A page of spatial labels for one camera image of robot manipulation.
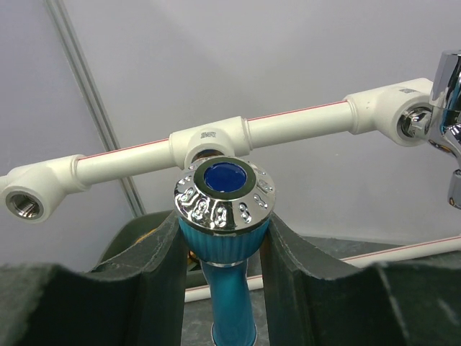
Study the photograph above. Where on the blue plastic faucet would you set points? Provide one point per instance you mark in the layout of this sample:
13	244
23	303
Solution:
224	205

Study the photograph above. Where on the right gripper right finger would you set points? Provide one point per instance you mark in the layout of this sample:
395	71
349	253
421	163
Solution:
312	298

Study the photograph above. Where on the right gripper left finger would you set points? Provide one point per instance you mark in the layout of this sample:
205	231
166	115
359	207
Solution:
133	298

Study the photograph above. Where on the white PVC pipe frame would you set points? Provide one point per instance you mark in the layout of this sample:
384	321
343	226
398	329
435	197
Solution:
32	192

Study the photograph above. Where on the chrome metal faucet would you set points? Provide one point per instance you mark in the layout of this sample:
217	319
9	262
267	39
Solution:
438	122

